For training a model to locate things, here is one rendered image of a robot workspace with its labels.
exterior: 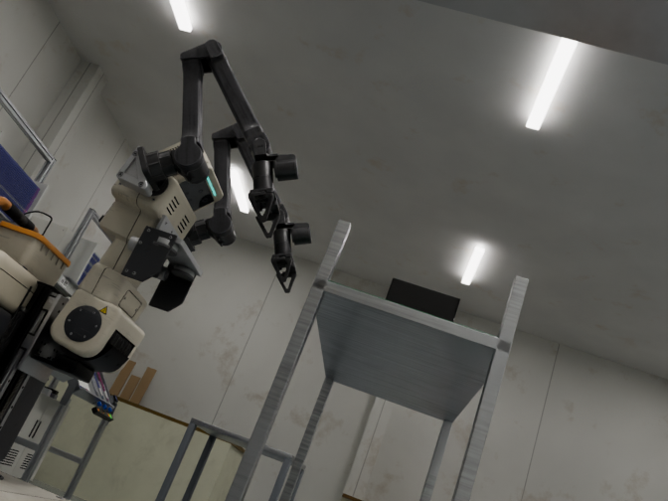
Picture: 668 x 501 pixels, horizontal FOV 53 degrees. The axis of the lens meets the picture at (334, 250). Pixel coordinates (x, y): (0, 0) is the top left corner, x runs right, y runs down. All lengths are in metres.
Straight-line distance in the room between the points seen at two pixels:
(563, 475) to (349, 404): 3.38
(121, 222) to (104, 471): 4.50
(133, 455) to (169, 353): 5.25
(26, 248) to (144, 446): 4.36
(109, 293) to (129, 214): 0.27
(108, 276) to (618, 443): 10.15
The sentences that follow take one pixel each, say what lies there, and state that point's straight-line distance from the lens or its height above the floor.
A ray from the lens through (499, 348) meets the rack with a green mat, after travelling 1.49.
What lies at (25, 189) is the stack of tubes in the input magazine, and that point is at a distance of 4.33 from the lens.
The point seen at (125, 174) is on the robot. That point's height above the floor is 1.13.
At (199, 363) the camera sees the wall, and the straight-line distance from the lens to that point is 11.30.
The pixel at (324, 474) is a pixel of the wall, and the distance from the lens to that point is 10.74.
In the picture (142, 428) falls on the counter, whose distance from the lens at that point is 6.37.
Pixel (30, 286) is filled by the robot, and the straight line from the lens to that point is 2.10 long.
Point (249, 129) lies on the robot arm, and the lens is 1.95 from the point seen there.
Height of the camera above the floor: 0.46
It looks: 22 degrees up
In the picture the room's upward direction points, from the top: 22 degrees clockwise
